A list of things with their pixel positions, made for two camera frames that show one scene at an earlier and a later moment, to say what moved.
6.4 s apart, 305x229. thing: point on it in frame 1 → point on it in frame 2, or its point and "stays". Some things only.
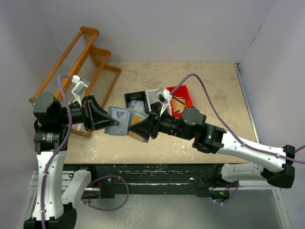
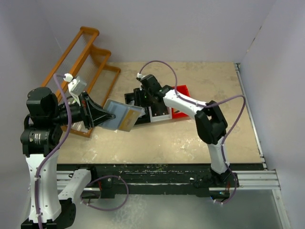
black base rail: (207, 180) stays
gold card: (137, 119) → (129, 120)
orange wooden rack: (84, 60) stays
